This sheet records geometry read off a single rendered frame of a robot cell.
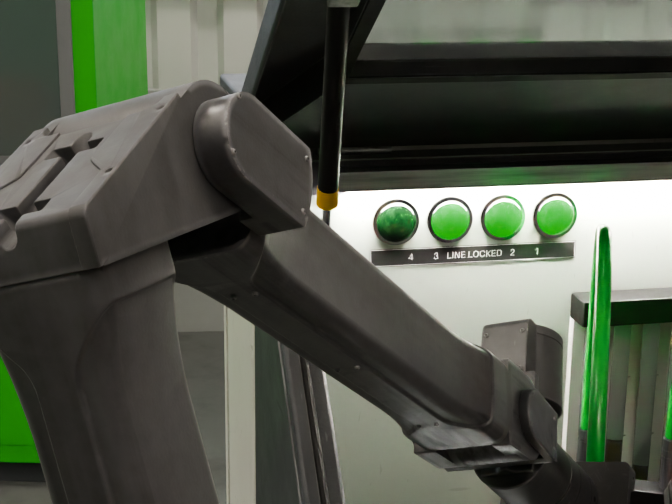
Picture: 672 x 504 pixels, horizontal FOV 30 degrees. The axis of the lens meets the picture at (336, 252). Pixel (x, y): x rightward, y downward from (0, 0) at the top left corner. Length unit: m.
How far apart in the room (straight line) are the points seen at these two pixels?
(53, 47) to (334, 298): 2.96
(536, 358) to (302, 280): 0.35
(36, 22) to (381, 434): 2.33
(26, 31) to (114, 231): 3.12
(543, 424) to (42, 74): 2.84
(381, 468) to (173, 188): 0.98
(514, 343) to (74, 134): 0.47
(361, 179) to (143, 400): 0.84
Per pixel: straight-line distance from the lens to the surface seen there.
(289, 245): 0.59
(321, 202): 1.09
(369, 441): 1.42
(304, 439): 1.15
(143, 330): 0.48
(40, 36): 3.55
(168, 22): 4.97
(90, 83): 3.55
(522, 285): 1.41
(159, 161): 0.49
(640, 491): 1.42
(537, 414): 0.84
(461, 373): 0.76
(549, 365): 0.92
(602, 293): 1.07
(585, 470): 0.99
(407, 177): 1.30
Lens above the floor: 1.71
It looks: 15 degrees down
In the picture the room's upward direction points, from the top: 1 degrees clockwise
